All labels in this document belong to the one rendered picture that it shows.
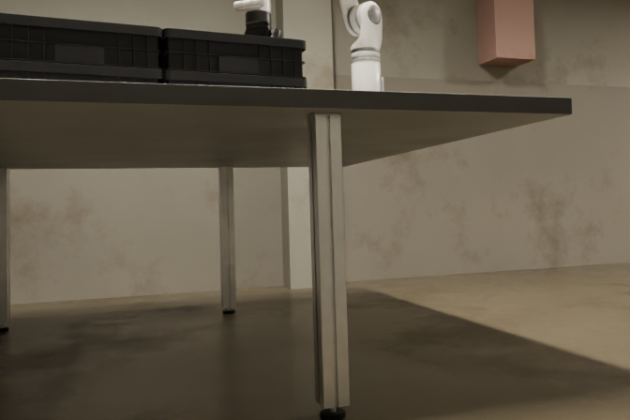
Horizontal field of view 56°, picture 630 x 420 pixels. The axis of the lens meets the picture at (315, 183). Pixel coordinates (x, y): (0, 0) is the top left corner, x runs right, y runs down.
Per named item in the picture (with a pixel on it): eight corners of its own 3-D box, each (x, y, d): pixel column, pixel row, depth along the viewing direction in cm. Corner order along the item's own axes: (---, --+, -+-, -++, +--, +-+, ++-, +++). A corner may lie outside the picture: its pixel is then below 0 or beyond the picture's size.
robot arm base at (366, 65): (375, 111, 191) (373, 58, 192) (386, 106, 182) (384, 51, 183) (348, 110, 188) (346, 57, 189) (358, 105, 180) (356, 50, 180)
